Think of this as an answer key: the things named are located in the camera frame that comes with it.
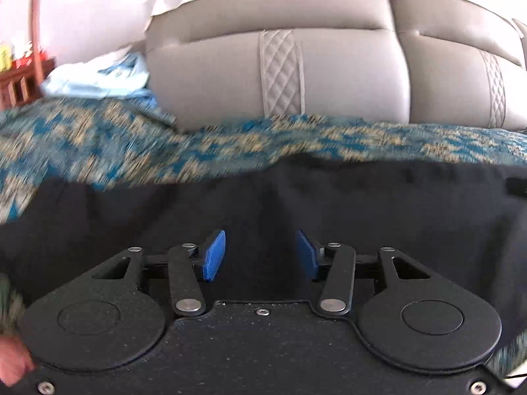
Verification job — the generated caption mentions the light blue cloth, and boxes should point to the light blue cloth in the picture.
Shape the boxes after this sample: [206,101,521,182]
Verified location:
[40,47,179,127]

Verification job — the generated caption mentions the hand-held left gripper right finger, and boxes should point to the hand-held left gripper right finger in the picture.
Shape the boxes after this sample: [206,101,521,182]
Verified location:
[295,229,435,318]

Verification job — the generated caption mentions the beige leather headboard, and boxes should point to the beige leather headboard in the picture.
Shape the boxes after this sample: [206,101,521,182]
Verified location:
[145,0,527,135]

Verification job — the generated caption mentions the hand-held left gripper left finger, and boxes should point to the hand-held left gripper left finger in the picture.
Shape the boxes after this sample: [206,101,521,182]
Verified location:
[88,229,227,318]

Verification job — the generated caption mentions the wooden furniture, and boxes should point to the wooden furniture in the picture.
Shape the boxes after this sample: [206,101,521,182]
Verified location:
[0,0,56,110]

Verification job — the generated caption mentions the teal patterned blanket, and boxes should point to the teal patterned blanket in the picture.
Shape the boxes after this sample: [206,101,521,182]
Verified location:
[0,98,527,379]

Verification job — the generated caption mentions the black pants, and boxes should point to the black pants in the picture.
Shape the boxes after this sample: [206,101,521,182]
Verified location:
[0,154,527,379]

